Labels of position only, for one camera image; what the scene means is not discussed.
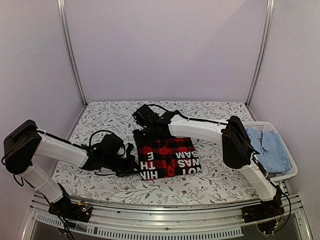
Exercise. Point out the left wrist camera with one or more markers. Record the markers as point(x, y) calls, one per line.
point(111, 145)

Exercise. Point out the light blue collared shirt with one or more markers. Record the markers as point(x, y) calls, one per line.
point(272, 154)

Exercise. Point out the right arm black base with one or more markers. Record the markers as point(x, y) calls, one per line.
point(263, 210)

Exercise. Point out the red black plaid shirt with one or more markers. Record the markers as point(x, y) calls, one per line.
point(166, 158)

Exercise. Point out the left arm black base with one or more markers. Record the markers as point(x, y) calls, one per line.
point(65, 208)

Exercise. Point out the aluminium frame post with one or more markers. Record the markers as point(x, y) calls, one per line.
point(262, 51)
point(70, 52)

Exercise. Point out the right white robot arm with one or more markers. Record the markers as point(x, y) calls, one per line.
point(237, 150)

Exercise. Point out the right aluminium frame post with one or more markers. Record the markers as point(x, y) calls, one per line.
point(262, 51)

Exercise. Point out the floral patterned table cloth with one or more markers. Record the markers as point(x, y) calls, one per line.
point(216, 184)

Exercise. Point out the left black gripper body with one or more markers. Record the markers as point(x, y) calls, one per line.
point(122, 169)

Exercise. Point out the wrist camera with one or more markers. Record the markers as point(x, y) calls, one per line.
point(145, 116)
point(111, 145)

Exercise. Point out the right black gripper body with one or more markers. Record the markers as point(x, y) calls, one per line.
point(147, 137)

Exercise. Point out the white plastic laundry basket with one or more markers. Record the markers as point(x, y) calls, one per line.
point(266, 127)

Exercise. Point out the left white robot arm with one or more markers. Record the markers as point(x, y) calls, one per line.
point(28, 141)

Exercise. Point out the left aluminium frame post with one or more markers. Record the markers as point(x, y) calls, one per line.
point(70, 52)

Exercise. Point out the aluminium front rail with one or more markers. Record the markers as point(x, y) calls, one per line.
point(123, 221)

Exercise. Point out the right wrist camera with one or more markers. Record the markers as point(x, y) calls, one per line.
point(145, 116)

